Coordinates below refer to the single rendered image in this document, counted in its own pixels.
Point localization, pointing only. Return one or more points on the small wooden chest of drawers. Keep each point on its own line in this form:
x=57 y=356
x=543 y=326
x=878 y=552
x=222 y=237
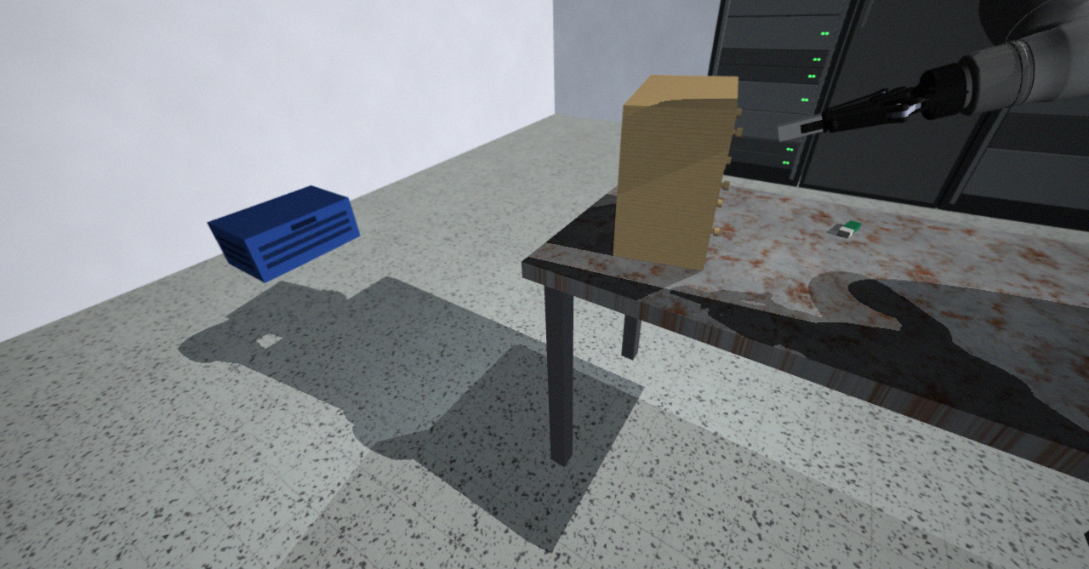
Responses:
x=675 y=136

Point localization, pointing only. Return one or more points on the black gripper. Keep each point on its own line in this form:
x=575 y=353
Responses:
x=941 y=92

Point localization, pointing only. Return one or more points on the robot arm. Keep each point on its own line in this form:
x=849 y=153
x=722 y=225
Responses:
x=1049 y=62

